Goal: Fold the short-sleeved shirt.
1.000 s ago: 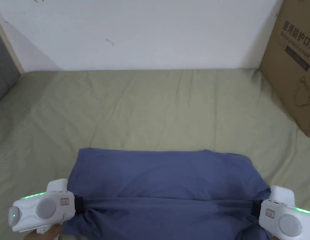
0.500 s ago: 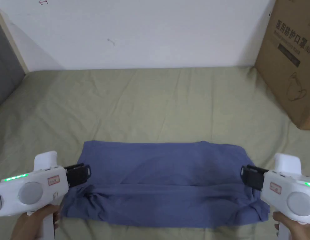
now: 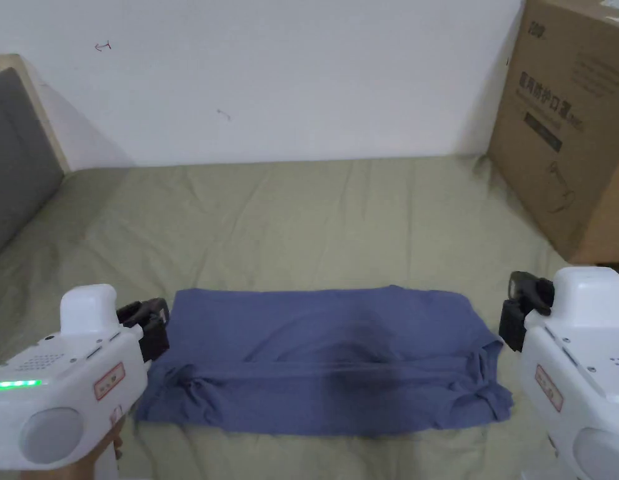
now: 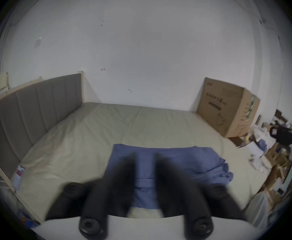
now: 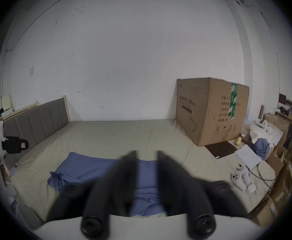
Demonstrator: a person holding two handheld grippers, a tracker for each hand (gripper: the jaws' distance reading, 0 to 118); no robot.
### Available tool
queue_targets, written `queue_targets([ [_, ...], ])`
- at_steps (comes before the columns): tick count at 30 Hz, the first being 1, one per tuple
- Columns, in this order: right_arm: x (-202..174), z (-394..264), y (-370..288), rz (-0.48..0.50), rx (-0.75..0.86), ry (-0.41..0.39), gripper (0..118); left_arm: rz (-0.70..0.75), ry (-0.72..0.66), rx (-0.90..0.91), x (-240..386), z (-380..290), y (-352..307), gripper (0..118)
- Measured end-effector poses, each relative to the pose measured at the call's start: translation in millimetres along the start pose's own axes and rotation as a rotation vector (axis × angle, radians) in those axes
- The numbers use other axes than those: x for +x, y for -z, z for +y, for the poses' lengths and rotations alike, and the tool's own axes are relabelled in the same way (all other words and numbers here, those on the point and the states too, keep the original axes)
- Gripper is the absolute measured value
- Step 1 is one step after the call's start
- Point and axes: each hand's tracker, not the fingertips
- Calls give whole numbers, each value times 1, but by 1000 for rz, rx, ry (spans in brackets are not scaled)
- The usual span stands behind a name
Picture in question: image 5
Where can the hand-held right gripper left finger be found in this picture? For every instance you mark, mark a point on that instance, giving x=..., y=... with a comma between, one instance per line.
x=110, y=184

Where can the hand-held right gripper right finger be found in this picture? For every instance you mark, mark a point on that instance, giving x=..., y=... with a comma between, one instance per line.
x=181, y=191

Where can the large cardboard carton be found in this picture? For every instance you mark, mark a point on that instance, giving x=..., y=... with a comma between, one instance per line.
x=208, y=111

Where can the white hand controller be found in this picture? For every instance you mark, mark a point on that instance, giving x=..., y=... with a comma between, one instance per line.
x=241, y=179

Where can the grey padded headboard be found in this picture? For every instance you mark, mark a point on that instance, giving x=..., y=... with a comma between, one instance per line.
x=35, y=124

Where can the pile of cardboard cartons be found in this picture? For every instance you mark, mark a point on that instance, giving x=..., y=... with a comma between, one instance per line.
x=281, y=159

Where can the pale wooden shelf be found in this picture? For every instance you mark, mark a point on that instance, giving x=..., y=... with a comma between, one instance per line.
x=10, y=110

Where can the bed with beige sheet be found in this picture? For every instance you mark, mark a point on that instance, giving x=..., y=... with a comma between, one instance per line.
x=125, y=136

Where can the white paper booklet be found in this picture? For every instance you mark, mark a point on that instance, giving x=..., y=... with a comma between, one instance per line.
x=247, y=156

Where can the blue shirt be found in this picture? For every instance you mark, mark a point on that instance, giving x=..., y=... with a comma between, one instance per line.
x=85, y=167

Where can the dark brown flat mat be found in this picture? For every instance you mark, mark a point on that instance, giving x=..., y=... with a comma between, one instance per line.
x=222, y=149

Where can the bunched blue cloth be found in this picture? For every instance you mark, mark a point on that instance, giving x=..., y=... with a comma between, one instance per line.
x=261, y=146

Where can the small yellow toy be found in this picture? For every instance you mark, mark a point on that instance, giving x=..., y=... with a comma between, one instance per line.
x=238, y=141

